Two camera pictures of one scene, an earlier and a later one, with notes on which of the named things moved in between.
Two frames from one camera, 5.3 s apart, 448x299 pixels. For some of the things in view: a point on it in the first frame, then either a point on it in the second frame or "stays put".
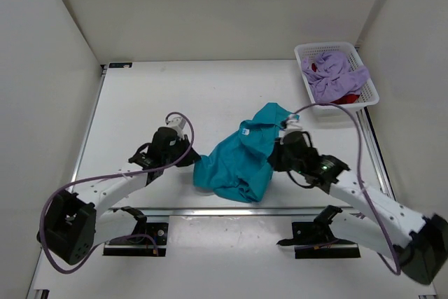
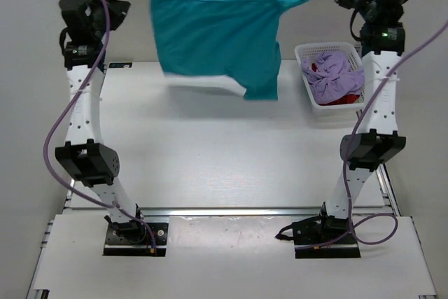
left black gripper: (190, 157) → (117, 10)
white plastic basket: (334, 72) stays put
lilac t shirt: (330, 76) stays put
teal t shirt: (240, 167) → (234, 37)
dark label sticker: (120, 65) stays put
